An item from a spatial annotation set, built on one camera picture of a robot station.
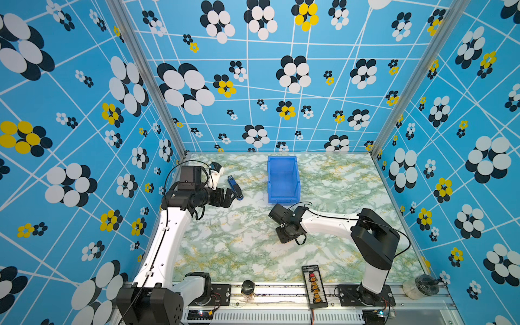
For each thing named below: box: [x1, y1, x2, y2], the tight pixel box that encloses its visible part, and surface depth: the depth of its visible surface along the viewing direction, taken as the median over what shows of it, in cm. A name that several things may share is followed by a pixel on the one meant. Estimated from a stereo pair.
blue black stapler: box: [227, 174, 244, 201], surface depth 106 cm
